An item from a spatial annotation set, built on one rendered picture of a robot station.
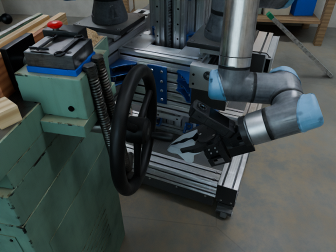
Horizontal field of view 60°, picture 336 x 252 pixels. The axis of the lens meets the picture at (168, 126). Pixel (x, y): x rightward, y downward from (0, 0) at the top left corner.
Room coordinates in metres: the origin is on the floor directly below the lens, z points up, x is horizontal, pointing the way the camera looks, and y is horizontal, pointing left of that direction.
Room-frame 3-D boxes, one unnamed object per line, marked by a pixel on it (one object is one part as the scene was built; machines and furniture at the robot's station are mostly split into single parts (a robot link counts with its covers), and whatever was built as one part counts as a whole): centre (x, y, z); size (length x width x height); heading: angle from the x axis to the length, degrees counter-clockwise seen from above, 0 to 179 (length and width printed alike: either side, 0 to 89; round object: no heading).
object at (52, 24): (0.59, 0.23, 1.02); 0.03 x 0.03 x 0.01
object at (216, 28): (1.07, -0.21, 0.87); 0.15 x 0.15 x 0.10
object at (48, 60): (0.55, 0.21, 0.99); 0.13 x 0.11 x 0.06; 169
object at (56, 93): (0.55, 0.21, 0.91); 0.15 x 0.14 x 0.09; 169
